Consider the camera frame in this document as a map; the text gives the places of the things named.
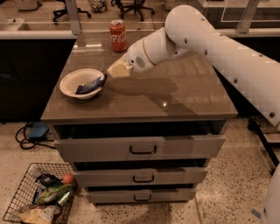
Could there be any black wire basket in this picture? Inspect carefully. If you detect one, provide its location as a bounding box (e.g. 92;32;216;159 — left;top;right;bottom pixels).
3;163;76;224

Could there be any grey drawer cabinet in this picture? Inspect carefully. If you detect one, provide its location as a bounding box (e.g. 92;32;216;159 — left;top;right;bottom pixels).
40;29;239;205

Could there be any blue foot pedal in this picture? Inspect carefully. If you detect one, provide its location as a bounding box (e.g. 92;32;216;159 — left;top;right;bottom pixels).
28;122;49;141

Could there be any top grey drawer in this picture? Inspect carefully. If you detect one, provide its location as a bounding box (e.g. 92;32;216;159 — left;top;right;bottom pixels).
54;135;225;162

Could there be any black office chair centre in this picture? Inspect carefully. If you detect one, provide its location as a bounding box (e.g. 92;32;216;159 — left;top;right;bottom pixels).
110;0;155;22

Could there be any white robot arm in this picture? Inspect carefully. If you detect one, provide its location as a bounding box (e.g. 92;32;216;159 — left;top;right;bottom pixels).
108;5;280;224

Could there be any grey drawer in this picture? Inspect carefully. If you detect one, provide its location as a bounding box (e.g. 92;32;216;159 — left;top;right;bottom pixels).
73;167;208;187
86;188;196;204
54;135;225;162

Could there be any blue rxbar blueberry wrapper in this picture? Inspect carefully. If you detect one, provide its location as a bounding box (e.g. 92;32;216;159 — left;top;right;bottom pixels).
75;74;108;95

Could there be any yellow snack packet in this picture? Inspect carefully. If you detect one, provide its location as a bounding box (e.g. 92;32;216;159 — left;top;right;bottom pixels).
18;206;60;224

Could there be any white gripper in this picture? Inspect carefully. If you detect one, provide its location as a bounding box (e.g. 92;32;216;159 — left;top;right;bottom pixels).
107;39;154;78

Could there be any bottom grey drawer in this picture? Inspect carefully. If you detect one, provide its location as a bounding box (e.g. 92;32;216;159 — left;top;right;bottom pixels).
86;188;196;204

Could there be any black office chair left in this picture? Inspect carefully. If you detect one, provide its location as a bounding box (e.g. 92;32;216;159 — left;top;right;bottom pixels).
52;0;91;24

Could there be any green snack bag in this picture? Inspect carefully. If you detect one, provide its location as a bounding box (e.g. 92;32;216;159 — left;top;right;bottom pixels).
35;185;72;205

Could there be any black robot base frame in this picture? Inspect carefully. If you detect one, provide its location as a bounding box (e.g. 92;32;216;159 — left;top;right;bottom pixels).
248;118;279;174

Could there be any orange round fruit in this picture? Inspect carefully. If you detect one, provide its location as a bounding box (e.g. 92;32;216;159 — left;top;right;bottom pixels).
62;173;74;185

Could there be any white paper bowl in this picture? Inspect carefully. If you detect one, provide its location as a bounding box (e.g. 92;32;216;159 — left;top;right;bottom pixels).
59;68;104;100

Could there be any black office chair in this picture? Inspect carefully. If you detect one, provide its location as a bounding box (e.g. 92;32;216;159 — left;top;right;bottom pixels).
52;0;91;24
110;0;155;22

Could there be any middle grey drawer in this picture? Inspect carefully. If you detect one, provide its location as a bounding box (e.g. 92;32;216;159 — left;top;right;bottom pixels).
73;167;208;187

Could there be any black floor cable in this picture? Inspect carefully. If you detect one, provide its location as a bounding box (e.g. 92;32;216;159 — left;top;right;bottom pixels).
15;122;57;151

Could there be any orange coca-cola can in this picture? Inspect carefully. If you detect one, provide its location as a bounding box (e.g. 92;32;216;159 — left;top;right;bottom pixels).
110;20;127;53

